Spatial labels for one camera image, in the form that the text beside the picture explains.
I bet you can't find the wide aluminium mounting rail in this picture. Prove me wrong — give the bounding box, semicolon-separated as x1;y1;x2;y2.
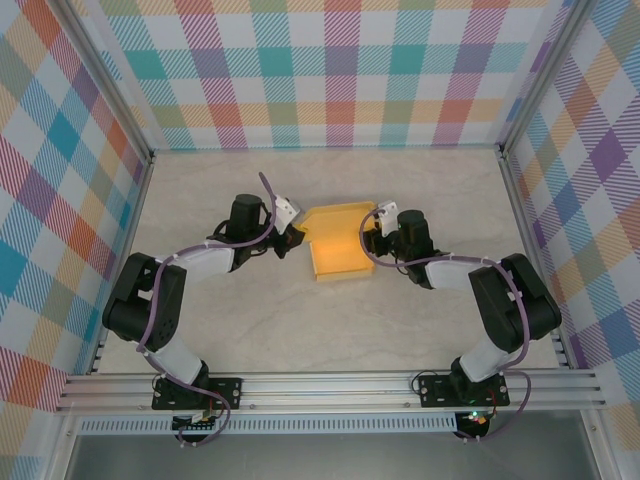
54;368;609;414

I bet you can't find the yellow paper box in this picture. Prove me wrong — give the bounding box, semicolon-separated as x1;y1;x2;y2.
301;200;380;284

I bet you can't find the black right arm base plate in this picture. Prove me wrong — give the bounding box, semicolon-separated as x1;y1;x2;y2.
417;372;510;409

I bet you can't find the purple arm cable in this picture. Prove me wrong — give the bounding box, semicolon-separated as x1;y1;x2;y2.
358;208;532;444
137;172;277;447

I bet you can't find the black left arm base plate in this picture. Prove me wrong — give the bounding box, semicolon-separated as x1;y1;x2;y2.
152;375;244;412

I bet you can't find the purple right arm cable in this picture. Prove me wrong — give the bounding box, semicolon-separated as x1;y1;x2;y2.
358;208;532;444

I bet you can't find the slotted grey cable tray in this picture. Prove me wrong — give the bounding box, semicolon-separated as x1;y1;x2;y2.
78;413;459;435

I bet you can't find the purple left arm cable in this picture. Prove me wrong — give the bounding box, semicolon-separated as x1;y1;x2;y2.
137;172;277;447

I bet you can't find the aluminium side rail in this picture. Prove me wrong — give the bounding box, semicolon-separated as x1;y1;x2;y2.
497;144;572;371
88;154;157;376

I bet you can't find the aluminium frame post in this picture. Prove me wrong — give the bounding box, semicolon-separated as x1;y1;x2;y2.
498;0;591;159
59;0;157;169

